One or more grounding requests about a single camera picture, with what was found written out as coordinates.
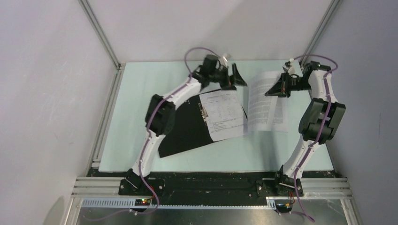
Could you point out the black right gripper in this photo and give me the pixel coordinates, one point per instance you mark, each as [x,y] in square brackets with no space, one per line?
[279,88]

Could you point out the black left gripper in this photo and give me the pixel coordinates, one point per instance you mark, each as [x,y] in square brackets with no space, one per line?
[226,84]

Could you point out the printed paper sheet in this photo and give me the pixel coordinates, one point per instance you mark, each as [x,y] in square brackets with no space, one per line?
[261,108]
[224,114]

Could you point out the red folder with black inside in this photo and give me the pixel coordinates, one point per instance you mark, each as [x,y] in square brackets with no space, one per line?
[189,131]

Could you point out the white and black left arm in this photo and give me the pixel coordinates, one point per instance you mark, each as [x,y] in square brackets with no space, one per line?
[161,113]

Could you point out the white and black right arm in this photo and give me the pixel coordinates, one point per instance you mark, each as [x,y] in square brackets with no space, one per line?
[319,122]

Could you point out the lower printed paper sheets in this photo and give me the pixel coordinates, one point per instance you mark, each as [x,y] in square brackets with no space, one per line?
[280,122]

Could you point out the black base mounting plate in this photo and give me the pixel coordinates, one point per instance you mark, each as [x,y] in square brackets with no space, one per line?
[208,188]

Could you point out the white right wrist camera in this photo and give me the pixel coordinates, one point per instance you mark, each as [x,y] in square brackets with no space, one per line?
[288,67]

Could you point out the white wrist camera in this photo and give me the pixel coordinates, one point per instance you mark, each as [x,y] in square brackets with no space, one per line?
[288,67]
[224,60]

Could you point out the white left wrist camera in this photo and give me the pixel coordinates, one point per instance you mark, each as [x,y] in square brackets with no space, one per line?
[224,60]

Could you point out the white slotted cable duct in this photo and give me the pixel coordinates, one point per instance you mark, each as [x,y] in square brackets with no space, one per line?
[133,203]

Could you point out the aluminium frame rail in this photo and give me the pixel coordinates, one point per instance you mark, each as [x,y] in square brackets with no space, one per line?
[93,20]

